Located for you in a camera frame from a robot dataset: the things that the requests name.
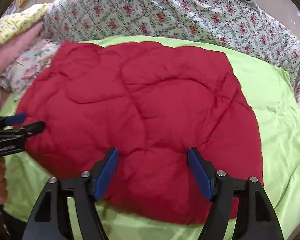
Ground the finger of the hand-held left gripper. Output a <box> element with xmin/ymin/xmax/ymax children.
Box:
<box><xmin>5</xmin><ymin>121</ymin><xmax>46</xmax><ymax>138</ymax></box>
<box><xmin>0</xmin><ymin>113</ymin><xmax>27</xmax><ymax>130</ymax></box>

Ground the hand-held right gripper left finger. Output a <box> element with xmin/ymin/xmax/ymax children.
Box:
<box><xmin>22</xmin><ymin>147</ymin><xmax>119</xmax><ymax>240</ymax></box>

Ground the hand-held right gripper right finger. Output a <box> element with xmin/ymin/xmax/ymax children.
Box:
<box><xmin>187</xmin><ymin>147</ymin><xmax>284</xmax><ymax>240</ymax></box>

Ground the red puffer jacket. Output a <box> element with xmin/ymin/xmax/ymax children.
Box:
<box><xmin>15</xmin><ymin>41</ymin><xmax>264</xmax><ymax>225</ymax></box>

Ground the large rose floral pillow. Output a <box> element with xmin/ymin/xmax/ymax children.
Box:
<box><xmin>0</xmin><ymin>39</ymin><xmax>62</xmax><ymax>98</ymax></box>

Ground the pale pink pillow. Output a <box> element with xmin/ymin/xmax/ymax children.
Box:
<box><xmin>0</xmin><ymin>24</ymin><xmax>44</xmax><ymax>80</ymax></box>

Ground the light green bed sheet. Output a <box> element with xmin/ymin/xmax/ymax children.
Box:
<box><xmin>1</xmin><ymin>35</ymin><xmax>300</xmax><ymax>240</ymax></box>

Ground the yellow floral quilt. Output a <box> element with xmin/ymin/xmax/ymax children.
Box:
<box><xmin>0</xmin><ymin>3</ymin><xmax>50</xmax><ymax>54</ymax></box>

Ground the small rose floral bedsheet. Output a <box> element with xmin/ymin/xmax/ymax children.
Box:
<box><xmin>41</xmin><ymin>0</ymin><xmax>300</xmax><ymax>103</ymax></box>

